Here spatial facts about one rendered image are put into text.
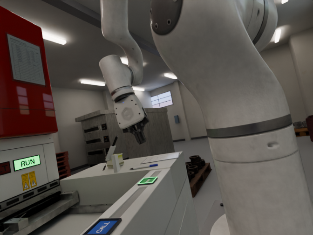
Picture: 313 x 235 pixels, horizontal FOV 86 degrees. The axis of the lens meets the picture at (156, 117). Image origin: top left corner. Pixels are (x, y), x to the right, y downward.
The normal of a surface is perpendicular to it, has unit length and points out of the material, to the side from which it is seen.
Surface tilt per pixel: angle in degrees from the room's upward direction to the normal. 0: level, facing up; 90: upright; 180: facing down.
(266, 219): 92
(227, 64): 124
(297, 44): 90
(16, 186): 90
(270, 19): 114
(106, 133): 90
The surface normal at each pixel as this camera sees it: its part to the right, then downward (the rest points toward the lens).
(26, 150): 0.93, -0.21
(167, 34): -0.63, 0.59
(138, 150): -0.53, 0.05
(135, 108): -0.23, -0.05
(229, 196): -0.90, 0.18
